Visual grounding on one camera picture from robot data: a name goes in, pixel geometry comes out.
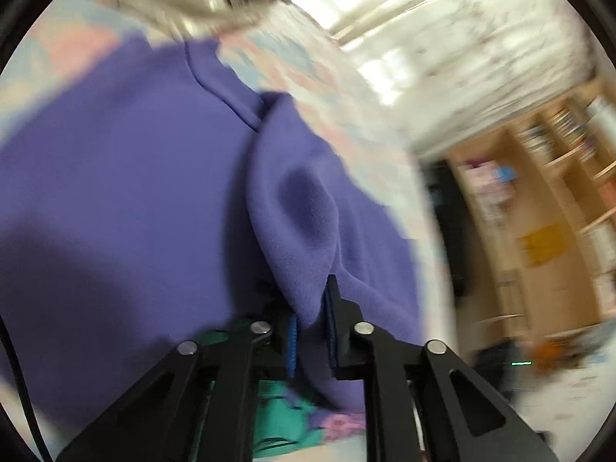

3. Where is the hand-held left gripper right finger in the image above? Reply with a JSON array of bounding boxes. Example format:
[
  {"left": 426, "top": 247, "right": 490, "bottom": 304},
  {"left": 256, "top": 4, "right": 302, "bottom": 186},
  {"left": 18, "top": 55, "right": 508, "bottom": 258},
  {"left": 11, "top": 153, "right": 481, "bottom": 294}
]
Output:
[{"left": 323, "top": 274, "right": 559, "bottom": 462}]

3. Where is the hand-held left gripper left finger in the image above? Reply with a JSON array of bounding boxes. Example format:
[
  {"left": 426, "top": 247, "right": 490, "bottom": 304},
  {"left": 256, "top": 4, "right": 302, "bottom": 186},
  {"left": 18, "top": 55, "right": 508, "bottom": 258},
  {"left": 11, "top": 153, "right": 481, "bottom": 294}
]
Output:
[{"left": 57, "top": 298, "right": 299, "bottom": 462}]

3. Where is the purple printed hoodie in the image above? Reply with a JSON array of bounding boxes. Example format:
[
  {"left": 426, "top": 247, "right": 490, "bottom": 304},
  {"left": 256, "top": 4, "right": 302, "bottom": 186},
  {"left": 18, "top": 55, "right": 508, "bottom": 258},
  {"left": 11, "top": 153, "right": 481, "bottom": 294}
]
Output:
[{"left": 0, "top": 38, "right": 427, "bottom": 436}]

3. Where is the black bag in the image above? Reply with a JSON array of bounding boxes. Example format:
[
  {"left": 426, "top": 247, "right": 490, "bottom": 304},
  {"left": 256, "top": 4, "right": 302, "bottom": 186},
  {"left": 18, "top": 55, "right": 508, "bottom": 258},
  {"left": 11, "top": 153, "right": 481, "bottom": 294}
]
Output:
[{"left": 426, "top": 164, "right": 475, "bottom": 299}]

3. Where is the dark object with green light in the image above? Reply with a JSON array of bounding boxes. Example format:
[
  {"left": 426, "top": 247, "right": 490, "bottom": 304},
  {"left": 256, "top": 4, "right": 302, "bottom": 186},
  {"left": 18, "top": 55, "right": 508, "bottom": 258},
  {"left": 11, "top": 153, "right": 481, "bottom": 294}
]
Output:
[{"left": 474, "top": 341, "right": 535, "bottom": 395}]

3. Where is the stack of pink boxes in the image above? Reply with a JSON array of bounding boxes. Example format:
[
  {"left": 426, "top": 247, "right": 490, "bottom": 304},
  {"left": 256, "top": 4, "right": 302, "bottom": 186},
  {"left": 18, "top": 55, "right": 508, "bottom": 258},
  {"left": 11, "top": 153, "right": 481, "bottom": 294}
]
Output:
[{"left": 459, "top": 161, "right": 518, "bottom": 208}]

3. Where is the orange object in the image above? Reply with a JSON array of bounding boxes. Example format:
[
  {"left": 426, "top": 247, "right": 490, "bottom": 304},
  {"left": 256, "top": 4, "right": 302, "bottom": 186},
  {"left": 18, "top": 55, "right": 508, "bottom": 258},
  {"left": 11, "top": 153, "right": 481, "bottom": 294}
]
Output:
[{"left": 534, "top": 341, "right": 564, "bottom": 371}]

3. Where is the yellow packet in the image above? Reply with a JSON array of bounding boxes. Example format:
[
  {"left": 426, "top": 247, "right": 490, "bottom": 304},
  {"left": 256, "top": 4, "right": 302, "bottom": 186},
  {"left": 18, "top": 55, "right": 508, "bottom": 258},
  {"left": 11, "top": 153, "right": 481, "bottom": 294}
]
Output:
[{"left": 520, "top": 224, "right": 571, "bottom": 268}]

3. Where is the wooden shelf unit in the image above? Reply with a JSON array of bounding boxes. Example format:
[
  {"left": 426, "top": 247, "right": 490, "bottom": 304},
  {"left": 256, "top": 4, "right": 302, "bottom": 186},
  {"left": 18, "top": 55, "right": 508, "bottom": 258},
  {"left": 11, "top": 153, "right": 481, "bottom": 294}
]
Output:
[{"left": 443, "top": 77, "right": 616, "bottom": 342}]

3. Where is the floral bed sheet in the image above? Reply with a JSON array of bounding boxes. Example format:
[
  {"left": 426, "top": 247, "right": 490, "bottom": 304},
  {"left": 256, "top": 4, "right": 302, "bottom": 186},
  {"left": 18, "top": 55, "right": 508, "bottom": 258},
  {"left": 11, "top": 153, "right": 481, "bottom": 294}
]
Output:
[{"left": 0, "top": 0, "right": 448, "bottom": 462}]

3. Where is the row of books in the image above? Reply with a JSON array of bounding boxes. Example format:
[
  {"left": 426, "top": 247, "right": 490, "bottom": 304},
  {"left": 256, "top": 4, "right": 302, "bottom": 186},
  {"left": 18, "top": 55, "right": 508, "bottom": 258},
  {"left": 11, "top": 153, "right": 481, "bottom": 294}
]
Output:
[{"left": 520, "top": 110, "right": 593, "bottom": 164}]

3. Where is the white patterned curtain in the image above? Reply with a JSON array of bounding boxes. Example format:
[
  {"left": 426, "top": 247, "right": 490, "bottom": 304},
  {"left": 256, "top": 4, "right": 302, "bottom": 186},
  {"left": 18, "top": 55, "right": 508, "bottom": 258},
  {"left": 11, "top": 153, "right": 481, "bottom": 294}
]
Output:
[{"left": 284, "top": 0, "right": 598, "bottom": 155}]

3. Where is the black cable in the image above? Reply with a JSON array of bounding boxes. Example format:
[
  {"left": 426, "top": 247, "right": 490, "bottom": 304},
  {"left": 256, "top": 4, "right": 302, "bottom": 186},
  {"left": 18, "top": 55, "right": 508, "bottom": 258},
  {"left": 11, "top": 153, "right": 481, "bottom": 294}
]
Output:
[{"left": 0, "top": 315, "right": 54, "bottom": 462}]

